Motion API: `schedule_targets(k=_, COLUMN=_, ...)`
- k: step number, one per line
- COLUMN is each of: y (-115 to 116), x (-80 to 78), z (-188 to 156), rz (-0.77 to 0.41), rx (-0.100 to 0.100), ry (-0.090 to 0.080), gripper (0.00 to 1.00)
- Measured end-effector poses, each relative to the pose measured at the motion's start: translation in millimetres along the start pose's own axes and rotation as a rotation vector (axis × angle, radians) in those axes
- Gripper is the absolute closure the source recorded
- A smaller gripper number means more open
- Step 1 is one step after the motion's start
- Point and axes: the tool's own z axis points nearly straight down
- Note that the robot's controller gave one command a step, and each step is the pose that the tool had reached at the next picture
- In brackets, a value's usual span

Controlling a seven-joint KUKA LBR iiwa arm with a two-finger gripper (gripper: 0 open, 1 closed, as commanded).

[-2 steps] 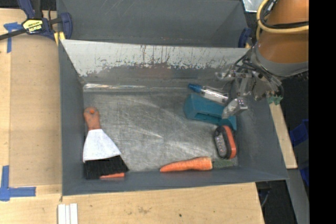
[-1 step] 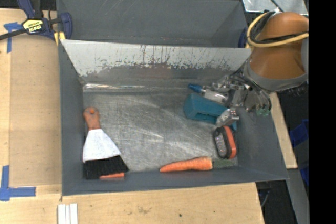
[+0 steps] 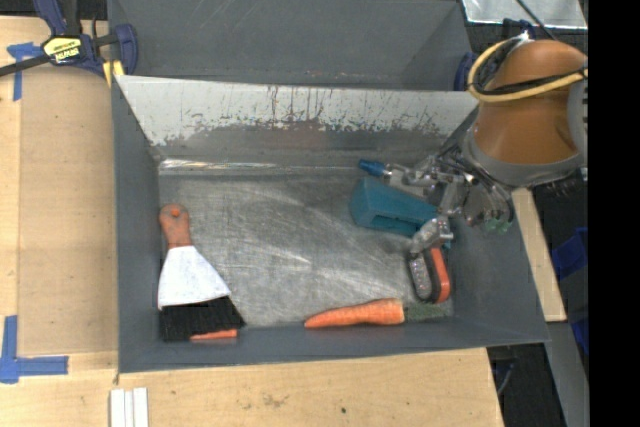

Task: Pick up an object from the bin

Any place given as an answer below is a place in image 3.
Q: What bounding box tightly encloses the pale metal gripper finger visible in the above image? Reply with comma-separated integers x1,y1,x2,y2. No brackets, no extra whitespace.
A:
381,164,429,189
408,216,455,262

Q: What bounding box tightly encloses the teal plastic box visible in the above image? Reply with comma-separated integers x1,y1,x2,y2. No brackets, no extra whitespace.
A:
348,176,454,250

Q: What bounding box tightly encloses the orange and black flashlight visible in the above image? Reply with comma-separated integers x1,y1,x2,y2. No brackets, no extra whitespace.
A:
406,245,453,306

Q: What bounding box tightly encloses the orange toy carrot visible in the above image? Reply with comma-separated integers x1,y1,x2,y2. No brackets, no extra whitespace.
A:
303,297,452,330

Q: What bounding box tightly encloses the grey metal bin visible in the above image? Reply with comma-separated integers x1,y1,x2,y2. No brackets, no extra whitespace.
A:
104,0,552,374

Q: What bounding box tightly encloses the orange white black hand brush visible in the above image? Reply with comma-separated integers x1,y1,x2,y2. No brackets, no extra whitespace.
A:
157,203,247,343

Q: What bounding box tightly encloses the small orange stick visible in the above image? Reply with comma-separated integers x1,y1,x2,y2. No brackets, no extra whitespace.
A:
189,328,239,342

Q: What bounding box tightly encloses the pale wood board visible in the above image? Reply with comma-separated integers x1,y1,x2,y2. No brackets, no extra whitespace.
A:
17,17,121,359

